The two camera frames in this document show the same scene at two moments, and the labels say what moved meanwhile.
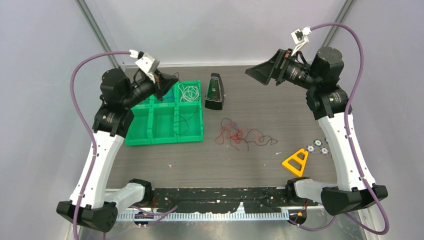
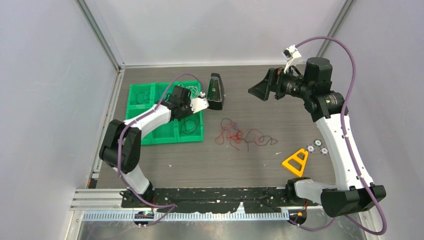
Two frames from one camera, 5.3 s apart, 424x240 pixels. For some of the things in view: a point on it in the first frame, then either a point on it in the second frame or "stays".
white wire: [188, 92] stays
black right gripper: [279, 62] -> [273, 82]
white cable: [190, 93] stays
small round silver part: [311, 148] stays
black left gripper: [164, 82] -> [188, 103]
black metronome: [215, 95] stays
